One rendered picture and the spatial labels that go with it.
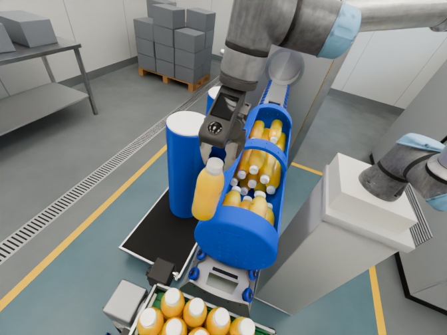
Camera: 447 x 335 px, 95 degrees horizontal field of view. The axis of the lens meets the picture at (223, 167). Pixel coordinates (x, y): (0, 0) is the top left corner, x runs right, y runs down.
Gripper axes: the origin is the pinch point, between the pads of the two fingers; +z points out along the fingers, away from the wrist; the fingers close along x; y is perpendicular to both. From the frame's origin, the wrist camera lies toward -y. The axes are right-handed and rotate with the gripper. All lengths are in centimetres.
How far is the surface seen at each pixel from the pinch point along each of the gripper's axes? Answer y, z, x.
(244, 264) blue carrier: 1.2, 40.4, -19.1
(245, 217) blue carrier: 3.4, 18.1, -12.2
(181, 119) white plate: 75, 36, 38
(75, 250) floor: 19, 146, 93
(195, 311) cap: -19.4, 33.5, -7.4
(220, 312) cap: -17.7, 33.1, -13.7
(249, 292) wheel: -5.7, 43.9, -23.1
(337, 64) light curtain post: 137, -10, -47
